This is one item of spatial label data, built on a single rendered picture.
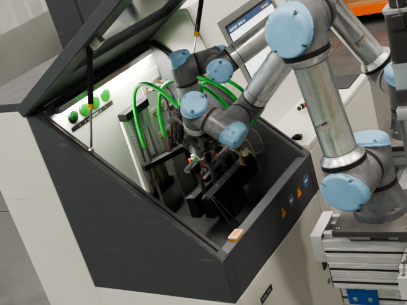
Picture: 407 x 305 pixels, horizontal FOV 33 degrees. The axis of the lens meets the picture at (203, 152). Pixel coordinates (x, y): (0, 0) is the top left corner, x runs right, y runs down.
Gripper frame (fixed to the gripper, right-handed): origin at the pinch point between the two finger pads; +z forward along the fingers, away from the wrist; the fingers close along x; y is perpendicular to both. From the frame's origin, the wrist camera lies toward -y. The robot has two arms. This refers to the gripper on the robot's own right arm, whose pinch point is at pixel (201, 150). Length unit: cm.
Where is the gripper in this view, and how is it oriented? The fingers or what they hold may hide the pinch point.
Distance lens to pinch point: 236.1
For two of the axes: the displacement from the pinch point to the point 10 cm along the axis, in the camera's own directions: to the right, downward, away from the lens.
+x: 4.9, -4.6, 7.4
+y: 8.3, -0.1, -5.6
